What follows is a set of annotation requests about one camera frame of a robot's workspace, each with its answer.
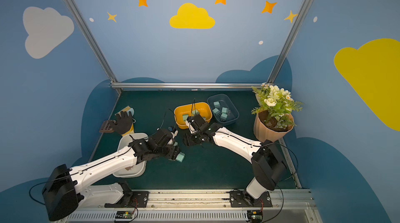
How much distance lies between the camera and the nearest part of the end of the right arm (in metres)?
0.62

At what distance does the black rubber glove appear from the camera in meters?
0.99

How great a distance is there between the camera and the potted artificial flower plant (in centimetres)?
76

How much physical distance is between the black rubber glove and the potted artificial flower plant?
2.61ft
